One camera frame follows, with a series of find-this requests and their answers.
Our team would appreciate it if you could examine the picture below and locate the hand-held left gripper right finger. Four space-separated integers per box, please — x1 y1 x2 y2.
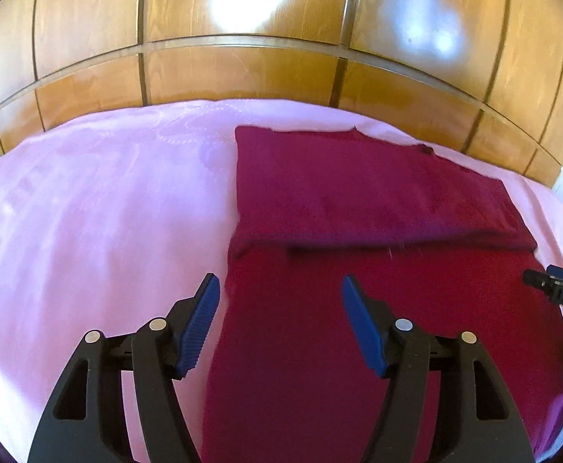
342 275 535 463

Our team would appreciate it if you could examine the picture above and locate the pink bed blanket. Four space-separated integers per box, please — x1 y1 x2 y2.
0 99 563 463

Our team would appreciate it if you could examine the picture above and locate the dark red knit garment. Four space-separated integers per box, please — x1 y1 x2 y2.
202 125 563 463

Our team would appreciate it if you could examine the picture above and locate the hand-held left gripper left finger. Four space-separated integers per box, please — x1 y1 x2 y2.
27 273 222 463

